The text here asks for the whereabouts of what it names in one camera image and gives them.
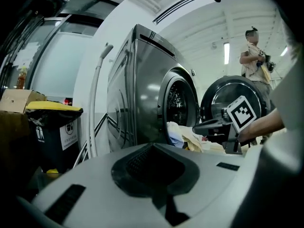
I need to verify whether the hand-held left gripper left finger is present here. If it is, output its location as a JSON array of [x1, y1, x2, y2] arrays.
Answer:
[[30, 143, 171, 228]]

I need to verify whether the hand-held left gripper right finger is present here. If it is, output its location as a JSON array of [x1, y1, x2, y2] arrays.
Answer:
[[152, 143, 259, 228]]

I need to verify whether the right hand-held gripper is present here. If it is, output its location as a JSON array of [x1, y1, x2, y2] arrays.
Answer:
[[192, 95, 259, 155]]

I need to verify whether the large beige clothes piece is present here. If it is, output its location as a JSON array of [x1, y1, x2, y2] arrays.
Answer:
[[181, 125, 226, 153]]

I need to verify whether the small cream clothes piece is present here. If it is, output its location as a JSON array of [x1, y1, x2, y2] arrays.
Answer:
[[167, 122, 185, 139]]

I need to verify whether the lavender clothes piece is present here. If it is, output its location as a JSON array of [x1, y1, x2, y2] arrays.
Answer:
[[169, 136, 185, 150]]

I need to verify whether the dark grey washing machine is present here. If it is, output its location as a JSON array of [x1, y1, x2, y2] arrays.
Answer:
[[106, 24, 202, 154]]

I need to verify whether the person's right forearm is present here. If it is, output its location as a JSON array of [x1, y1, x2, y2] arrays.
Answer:
[[237, 108, 285, 143]]

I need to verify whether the round black washer door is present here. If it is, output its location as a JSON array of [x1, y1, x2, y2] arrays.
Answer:
[[200, 75, 271, 137]]

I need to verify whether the yellow plastic container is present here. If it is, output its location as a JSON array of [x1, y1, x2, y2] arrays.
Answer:
[[25, 100, 84, 175]]

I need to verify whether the person's white shirt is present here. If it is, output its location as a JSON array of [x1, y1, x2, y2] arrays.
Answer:
[[231, 56, 304, 228]]

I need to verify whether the brown cardboard box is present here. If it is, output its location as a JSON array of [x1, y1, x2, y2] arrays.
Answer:
[[0, 88, 48, 175]]

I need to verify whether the black-framed glass partition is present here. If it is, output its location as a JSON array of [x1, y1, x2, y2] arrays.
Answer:
[[0, 0, 121, 99]]

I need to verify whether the amber drink bottle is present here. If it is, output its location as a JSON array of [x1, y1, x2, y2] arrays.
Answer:
[[16, 65, 28, 90]]

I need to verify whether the black metal railing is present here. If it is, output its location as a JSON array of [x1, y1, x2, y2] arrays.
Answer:
[[152, 0, 209, 26]]

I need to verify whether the white drain hose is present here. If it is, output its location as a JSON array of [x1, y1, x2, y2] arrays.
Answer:
[[85, 42, 114, 162]]

